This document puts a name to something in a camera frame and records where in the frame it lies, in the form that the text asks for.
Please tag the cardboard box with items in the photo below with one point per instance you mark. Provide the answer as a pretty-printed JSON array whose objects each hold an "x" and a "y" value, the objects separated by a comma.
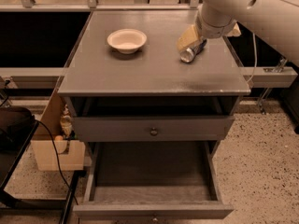
[{"x": 52, "y": 151}]

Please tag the white bowl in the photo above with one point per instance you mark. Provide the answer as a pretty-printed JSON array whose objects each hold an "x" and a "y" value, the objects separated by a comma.
[{"x": 127, "y": 41}]

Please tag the grey top drawer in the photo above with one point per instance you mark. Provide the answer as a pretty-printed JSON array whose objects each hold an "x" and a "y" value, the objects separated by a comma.
[{"x": 136, "y": 129}]

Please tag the open grey middle drawer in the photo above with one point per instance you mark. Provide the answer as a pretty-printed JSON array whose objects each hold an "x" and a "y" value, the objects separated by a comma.
[{"x": 152, "y": 181}]

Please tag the grey wooden drawer cabinet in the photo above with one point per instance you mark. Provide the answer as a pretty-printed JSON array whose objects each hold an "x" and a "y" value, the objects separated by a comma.
[{"x": 101, "y": 82}]

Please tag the round brass drawer knob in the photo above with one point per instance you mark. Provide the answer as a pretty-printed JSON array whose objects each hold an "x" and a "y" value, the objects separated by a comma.
[{"x": 153, "y": 132}]

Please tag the black cart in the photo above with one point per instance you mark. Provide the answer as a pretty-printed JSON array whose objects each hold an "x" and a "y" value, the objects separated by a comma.
[{"x": 17, "y": 127}]

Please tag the silver blue redbull can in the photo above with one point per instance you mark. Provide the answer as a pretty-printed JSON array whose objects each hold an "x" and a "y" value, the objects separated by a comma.
[{"x": 189, "y": 54}]

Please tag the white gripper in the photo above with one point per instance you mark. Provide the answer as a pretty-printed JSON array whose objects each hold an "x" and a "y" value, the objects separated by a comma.
[{"x": 214, "y": 31}]

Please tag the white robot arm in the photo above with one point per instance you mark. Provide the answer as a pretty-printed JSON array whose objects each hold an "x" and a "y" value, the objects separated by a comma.
[{"x": 276, "y": 22}]

